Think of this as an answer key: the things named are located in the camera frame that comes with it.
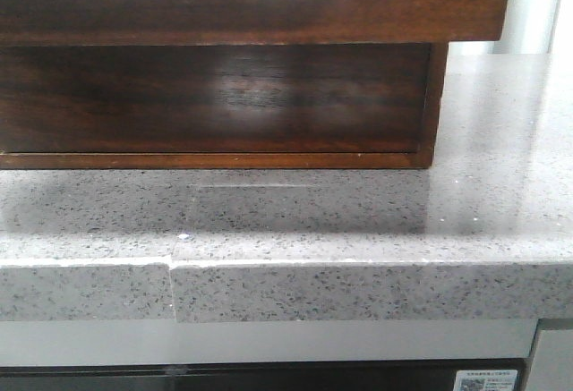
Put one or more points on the dark wooden drawer cabinet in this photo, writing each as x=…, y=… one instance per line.
x=436, y=104

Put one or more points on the wooden drawer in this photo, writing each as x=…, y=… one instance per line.
x=215, y=96
x=246, y=22

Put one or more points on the white label sticker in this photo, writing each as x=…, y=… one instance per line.
x=485, y=380

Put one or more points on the white pleated curtain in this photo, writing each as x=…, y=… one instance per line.
x=531, y=27

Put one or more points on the grey under-counter cabinet panel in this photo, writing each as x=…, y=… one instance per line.
x=545, y=344

